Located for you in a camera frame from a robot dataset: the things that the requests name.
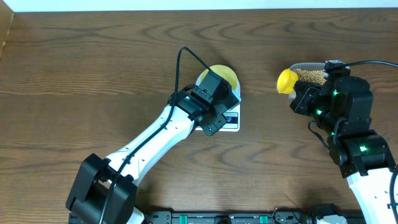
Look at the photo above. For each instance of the pile of soybeans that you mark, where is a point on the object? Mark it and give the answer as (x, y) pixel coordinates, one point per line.
(312, 76)

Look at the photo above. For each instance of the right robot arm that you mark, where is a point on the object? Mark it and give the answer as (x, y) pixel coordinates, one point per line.
(342, 107)

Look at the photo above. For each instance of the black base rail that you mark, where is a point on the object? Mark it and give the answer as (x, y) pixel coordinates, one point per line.
(326, 213)

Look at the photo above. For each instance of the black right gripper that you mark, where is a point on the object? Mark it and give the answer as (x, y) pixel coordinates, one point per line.
(303, 94)

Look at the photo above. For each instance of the yellow measuring scoop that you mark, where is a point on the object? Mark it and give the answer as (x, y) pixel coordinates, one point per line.
(286, 81)

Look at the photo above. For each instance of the pale yellow bowl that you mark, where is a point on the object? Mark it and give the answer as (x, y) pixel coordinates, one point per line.
(228, 74)

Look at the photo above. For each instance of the white digital kitchen scale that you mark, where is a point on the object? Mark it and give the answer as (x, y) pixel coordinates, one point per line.
(233, 116)

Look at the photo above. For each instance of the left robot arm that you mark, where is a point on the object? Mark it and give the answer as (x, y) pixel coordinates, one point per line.
(104, 190)

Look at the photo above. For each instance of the wooden panel at left edge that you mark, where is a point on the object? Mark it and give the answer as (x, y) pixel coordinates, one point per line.
(6, 19)

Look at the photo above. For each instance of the clear plastic container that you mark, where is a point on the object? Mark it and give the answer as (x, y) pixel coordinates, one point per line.
(304, 66)

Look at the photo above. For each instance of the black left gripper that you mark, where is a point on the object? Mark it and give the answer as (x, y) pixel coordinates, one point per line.
(231, 98)

